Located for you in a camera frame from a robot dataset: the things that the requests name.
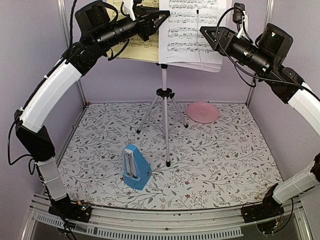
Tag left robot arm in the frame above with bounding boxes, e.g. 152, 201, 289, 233
11, 0, 170, 217

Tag white sheet music page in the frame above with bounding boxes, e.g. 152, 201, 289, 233
158, 0, 232, 65

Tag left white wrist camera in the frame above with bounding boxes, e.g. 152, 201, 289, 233
120, 0, 142, 21

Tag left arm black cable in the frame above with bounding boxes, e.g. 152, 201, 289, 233
68, 0, 79, 46

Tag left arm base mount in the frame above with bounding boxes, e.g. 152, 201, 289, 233
48, 195, 92, 223

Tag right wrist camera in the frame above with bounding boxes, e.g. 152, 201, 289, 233
232, 2, 250, 40

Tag floral table mat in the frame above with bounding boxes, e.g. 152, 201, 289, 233
59, 102, 282, 210

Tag lilac music stand with tripod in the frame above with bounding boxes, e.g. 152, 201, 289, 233
136, 0, 233, 167

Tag front aluminium rail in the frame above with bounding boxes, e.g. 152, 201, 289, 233
21, 194, 313, 240

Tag blue metronome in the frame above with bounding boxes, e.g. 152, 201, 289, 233
123, 144, 152, 191

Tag yellow sheet music page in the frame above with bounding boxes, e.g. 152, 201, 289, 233
106, 0, 159, 63

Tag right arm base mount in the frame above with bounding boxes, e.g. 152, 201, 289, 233
240, 183, 285, 223

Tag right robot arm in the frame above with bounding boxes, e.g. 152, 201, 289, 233
200, 23, 320, 218

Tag pink plate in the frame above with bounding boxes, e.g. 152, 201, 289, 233
186, 102, 219, 124

